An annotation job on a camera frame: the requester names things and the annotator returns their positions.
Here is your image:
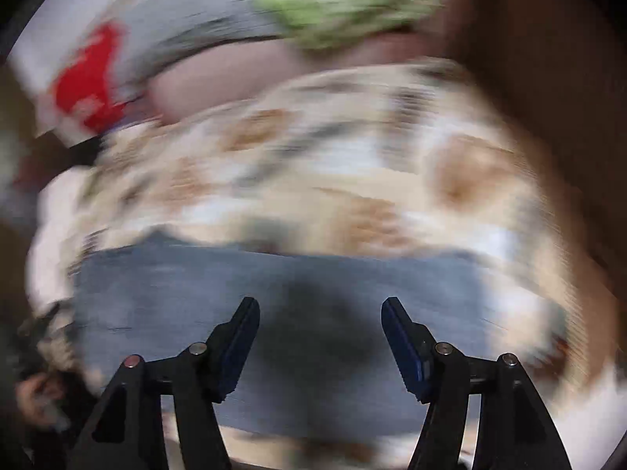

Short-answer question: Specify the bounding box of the person's left hand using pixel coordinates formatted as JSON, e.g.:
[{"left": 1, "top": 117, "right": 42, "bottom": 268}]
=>
[{"left": 16, "top": 373, "right": 69, "bottom": 432}]

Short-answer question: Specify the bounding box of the cream leaf print blanket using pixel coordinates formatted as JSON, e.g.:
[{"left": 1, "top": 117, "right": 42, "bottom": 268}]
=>
[{"left": 27, "top": 59, "right": 618, "bottom": 470}]

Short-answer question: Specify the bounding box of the pink bed sheet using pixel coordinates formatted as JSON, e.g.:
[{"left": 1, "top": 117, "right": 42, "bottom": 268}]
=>
[{"left": 149, "top": 34, "right": 442, "bottom": 123}]

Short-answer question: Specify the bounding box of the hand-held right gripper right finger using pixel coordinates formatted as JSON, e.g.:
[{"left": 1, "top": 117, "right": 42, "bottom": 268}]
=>
[{"left": 381, "top": 296, "right": 571, "bottom": 470}]

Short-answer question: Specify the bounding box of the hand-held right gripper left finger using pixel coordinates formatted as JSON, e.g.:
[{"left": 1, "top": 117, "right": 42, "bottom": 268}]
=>
[{"left": 66, "top": 296, "right": 261, "bottom": 470}]

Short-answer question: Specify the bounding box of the blue denim garment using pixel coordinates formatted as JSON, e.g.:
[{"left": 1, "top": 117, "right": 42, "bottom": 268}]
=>
[{"left": 73, "top": 235, "right": 564, "bottom": 439}]

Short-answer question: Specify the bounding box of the neon green patterned cloth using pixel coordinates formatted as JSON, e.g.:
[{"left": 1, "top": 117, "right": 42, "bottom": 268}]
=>
[{"left": 237, "top": 0, "right": 471, "bottom": 52}]

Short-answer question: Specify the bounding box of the brown wooden bed frame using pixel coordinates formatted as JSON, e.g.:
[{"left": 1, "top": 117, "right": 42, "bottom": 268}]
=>
[{"left": 441, "top": 0, "right": 627, "bottom": 304}]

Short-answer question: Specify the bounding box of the grey pillow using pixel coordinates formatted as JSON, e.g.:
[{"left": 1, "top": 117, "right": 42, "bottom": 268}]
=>
[{"left": 105, "top": 0, "right": 290, "bottom": 94}]

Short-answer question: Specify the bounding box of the red box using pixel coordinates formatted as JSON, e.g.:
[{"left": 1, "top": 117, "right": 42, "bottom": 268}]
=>
[{"left": 51, "top": 24, "right": 128, "bottom": 133}]

